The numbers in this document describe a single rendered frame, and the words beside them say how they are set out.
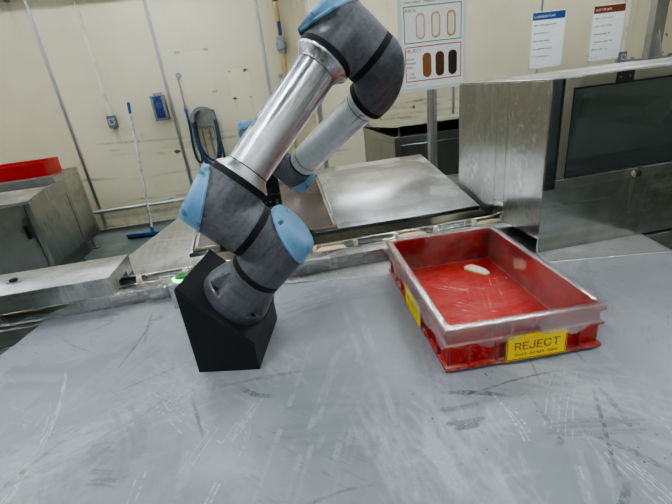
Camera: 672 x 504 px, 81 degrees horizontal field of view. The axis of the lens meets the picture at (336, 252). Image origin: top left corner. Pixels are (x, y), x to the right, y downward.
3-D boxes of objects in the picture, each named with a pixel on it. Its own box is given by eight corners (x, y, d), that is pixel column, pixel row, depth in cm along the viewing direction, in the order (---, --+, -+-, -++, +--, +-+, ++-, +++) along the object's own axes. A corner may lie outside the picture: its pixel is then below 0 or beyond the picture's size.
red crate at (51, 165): (-13, 184, 361) (-19, 170, 356) (7, 177, 393) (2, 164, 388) (48, 175, 370) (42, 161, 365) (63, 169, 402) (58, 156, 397)
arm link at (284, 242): (282, 298, 81) (324, 253, 76) (225, 265, 76) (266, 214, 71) (284, 267, 91) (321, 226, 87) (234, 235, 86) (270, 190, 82)
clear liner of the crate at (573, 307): (441, 377, 74) (441, 333, 71) (384, 269, 119) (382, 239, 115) (610, 348, 76) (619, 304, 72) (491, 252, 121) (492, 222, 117)
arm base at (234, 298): (254, 337, 82) (282, 307, 79) (192, 295, 79) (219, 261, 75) (268, 300, 96) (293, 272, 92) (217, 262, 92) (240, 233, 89)
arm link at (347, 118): (432, 63, 84) (306, 178, 119) (396, 24, 80) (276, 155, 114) (427, 92, 77) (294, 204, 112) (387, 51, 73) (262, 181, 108)
